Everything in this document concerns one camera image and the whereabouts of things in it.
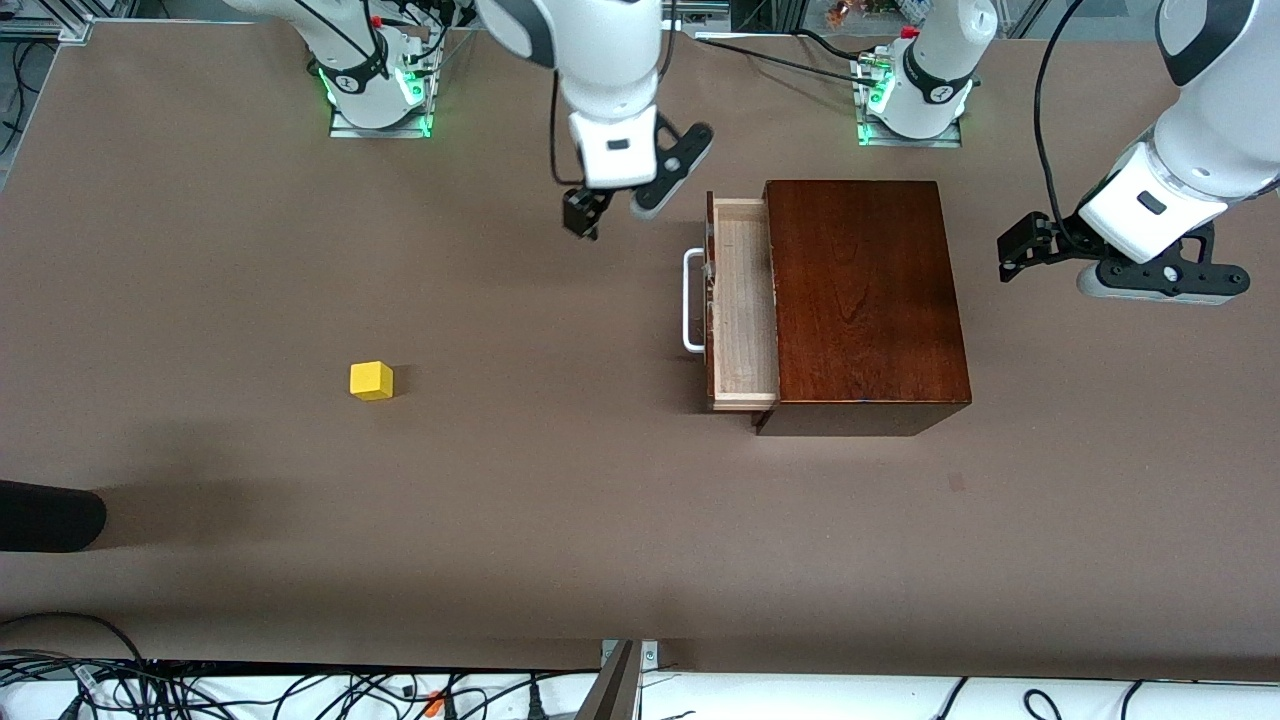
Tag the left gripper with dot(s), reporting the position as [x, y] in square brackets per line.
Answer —
[1050, 243]

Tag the black cylindrical object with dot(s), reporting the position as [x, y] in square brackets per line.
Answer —
[50, 516]

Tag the aluminium frame profile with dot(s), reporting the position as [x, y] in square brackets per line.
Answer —
[50, 30]

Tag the dark brown wooden cabinet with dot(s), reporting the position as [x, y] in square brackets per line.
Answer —
[870, 300]

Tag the brown table cover sheet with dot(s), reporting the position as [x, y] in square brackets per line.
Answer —
[500, 520]

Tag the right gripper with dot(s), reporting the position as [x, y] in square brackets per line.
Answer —
[582, 208]

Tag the yellow wooden block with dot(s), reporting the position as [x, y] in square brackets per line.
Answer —
[370, 382]

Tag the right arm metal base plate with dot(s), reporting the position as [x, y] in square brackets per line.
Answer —
[370, 132]

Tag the grey metal bracket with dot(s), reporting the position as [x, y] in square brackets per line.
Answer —
[612, 690]

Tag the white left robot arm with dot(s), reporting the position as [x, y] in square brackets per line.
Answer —
[1220, 110]

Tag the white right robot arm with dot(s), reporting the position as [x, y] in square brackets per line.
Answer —
[610, 60]

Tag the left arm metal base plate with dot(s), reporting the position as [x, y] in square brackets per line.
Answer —
[900, 142]

